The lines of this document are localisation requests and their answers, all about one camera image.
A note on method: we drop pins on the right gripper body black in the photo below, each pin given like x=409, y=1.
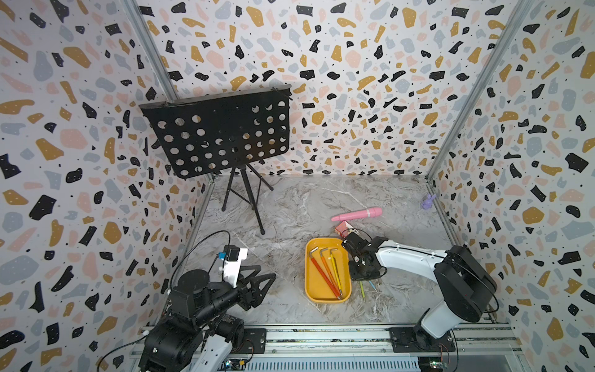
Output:
x=356, y=272

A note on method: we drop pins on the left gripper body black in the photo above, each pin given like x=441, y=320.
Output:
x=225, y=299

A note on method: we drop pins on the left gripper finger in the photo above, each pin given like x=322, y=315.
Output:
x=256, y=293
x=249, y=275

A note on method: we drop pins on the green hex key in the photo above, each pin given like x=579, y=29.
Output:
x=362, y=290

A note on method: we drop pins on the yellow plastic storage box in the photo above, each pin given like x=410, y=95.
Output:
x=315, y=287

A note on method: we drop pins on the orange hex key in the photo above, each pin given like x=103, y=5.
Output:
x=329, y=271

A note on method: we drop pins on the red hex key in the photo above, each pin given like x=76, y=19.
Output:
x=323, y=273

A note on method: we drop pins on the yellow hex key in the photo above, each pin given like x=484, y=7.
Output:
x=336, y=271

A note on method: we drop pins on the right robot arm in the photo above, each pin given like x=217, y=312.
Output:
x=466, y=287

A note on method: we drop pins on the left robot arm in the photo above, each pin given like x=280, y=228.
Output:
x=196, y=321

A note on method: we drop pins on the pink cylindrical tube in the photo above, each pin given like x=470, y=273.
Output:
x=361, y=214

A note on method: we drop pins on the small purple toy figure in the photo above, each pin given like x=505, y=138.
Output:
x=427, y=202

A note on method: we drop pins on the black perforated music stand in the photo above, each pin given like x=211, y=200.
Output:
x=230, y=131

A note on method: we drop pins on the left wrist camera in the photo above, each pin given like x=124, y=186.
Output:
x=233, y=256

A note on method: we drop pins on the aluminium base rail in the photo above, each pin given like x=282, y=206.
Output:
x=481, y=346

